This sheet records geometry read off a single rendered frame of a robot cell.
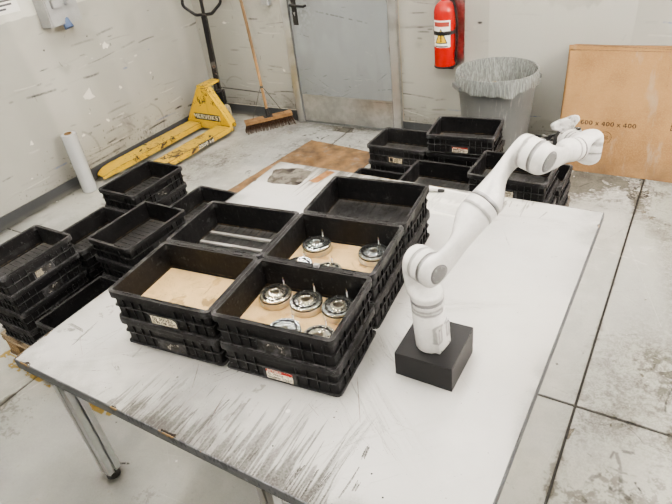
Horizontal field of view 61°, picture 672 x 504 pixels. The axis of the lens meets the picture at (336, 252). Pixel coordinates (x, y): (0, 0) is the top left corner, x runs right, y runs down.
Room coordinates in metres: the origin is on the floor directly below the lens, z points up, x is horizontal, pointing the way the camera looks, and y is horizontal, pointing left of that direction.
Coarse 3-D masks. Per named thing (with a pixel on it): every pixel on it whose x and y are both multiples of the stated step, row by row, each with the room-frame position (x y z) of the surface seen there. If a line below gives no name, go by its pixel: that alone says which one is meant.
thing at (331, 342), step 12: (288, 264) 1.51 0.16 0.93; (300, 264) 1.50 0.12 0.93; (348, 276) 1.40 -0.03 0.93; (360, 276) 1.39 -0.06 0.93; (360, 300) 1.29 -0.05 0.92; (216, 312) 1.32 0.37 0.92; (348, 312) 1.23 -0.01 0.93; (228, 324) 1.28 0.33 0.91; (240, 324) 1.26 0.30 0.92; (252, 324) 1.24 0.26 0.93; (264, 324) 1.23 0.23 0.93; (348, 324) 1.21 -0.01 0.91; (288, 336) 1.18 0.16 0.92; (300, 336) 1.16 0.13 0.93; (312, 336) 1.15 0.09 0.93; (336, 336) 1.14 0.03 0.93
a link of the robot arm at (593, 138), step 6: (582, 132) 1.56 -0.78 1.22; (588, 132) 1.55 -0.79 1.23; (594, 132) 1.54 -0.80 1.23; (600, 132) 1.54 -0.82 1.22; (582, 138) 1.50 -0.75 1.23; (588, 138) 1.51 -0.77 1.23; (594, 138) 1.51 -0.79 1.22; (600, 138) 1.53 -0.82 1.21; (588, 144) 1.49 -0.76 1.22; (594, 144) 1.52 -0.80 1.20; (600, 144) 1.53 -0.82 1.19; (588, 150) 1.48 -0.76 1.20; (594, 150) 1.52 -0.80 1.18; (600, 150) 1.52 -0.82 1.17
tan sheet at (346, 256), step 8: (336, 248) 1.71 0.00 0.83; (344, 248) 1.71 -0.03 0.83; (352, 248) 1.70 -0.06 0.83; (296, 256) 1.70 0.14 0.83; (328, 256) 1.67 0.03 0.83; (336, 256) 1.66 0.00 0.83; (344, 256) 1.66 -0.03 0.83; (352, 256) 1.65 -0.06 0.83; (344, 264) 1.61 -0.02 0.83; (352, 264) 1.60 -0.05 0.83; (360, 264) 1.59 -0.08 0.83; (368, 272) 1.54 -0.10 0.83
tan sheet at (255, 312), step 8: (256, 304) 1.45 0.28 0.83; (248, 312) 1.42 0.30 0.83; (256, 312) 1.41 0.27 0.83; (264, 312) 1.41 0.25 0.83; (272, 312) 1.40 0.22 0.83; (280, 312) 1.40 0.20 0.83; (288, 312) 1.39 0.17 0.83; (320, 312) 1.37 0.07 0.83; (256, 320) 1.37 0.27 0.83; (264, 320) 1.37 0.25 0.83; (272, 320) 1.36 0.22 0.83; (296, 320) 1.35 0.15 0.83; (304, 320) 1.34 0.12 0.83; (312, 320) 1.34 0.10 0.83; (320, 320) 1.33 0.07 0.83; (304, 328) 1.31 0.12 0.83
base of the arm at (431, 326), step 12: (444, 300) 1.20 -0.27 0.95; (420, 312) 1.17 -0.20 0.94; (432, 312) 1.16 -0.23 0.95; (444, 312) 1.19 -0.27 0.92; (420, 324) 1.18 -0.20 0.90; (432, 324) 1.17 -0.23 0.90; (444, 324) 1.18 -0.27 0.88; (420, 336) 1.18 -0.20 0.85; (432, 336) 1.17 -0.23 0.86; (444, 336) 1.18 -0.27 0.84; (420, 348) 1.19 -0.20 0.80; (432, 348) 1.17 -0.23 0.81; (444, 348) 1.18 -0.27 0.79
